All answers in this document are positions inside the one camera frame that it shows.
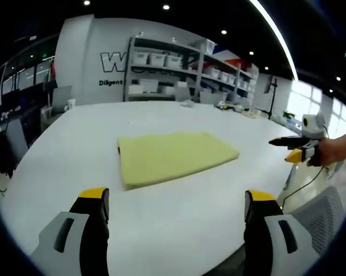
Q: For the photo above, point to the pale shallow tray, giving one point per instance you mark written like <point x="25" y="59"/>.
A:
<point x="251" y="114"/>

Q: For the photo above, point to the red hanging cloth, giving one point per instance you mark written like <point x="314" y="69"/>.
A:
<point x="53" y="72"/>

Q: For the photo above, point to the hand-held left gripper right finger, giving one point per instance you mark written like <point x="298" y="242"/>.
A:
<point x="276" y="244"/>

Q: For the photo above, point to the green plant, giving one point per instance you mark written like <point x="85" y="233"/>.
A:
<point x="288" y="114"/>

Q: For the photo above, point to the yellow garment with blue sleeve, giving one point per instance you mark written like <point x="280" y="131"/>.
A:
<point x="172" y="158"/>

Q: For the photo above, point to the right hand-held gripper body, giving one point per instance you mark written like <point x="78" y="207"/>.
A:
<point x="315" y="125"/>

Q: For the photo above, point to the grey mesh office chair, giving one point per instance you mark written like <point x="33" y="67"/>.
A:
<point x="325" y="212"/>

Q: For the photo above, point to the person's right hand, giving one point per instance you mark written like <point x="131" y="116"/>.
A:
<point x="331" y="151"/>

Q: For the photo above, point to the rows of white storage bins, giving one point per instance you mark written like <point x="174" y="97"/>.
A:
<point x="158" y="59"/>

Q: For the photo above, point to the white cup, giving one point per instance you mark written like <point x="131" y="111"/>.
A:
<point x="71" y="104"/>

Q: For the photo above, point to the yellow and white gadget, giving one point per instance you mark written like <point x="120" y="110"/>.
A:
<point x="221" y="105"/>

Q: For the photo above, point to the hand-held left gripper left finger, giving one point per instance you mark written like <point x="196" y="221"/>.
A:
<point x="70" y="244"/>

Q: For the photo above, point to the white storage box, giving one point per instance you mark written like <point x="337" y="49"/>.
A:
<point x="46" y="118"/>

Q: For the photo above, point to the grey metal shelf rack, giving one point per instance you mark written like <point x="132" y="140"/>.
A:
<point x="201" y="63"/>

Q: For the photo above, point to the white ceiling light strip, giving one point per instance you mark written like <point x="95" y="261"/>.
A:
<point x="279" y="37"/>

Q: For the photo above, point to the grey flat panel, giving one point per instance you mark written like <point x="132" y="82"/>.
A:
<point x="62" y="99"/>

